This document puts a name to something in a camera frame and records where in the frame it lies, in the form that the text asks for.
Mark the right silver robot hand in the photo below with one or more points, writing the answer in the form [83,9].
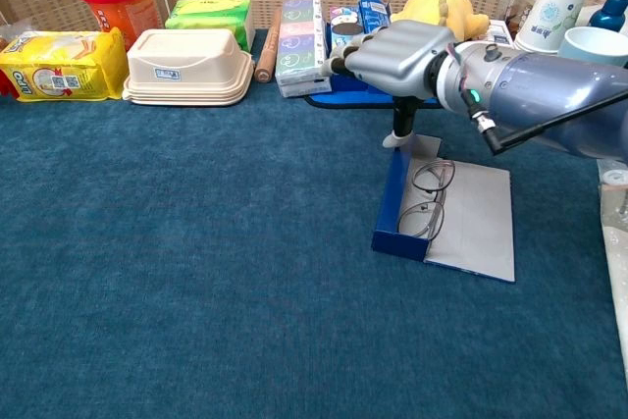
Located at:
[397,56]

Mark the wire-frame eyeglasses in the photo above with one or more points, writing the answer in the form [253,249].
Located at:
[422,220]

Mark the blue grey glasses case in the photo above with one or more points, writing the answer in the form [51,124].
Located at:
[476,223]

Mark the open blue cardboard box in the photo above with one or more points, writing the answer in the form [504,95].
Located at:
[375,9]

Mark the yellow plush toy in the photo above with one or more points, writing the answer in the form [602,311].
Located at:
[427,2]

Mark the blue yellow cookie box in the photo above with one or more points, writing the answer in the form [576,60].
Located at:
[343,21]

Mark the pastel tissue pack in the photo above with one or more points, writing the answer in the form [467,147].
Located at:
[301,46]

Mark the small white red box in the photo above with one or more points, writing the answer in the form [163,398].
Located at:
[500,34]

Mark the clear pack of brown snacks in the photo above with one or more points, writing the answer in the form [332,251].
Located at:
[515,7]

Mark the wooden rolling pin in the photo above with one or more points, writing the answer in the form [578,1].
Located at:
[267,61]

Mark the stack of white paper cups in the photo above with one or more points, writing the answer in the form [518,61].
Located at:
[549,12]

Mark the green tissue pack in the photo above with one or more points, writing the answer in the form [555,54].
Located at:
[211,16]

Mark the light blue mug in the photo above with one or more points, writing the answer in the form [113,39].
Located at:
[593,43]

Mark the beige plastic lunch box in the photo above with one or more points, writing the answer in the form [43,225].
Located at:
[181,61]

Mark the dark blue small bottle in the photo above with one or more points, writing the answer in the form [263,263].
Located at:
[611,16]

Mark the teal carpet table cover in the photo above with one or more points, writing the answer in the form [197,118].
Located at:
[147,242]

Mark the yellow biscuit pack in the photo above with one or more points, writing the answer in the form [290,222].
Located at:
[64,66]

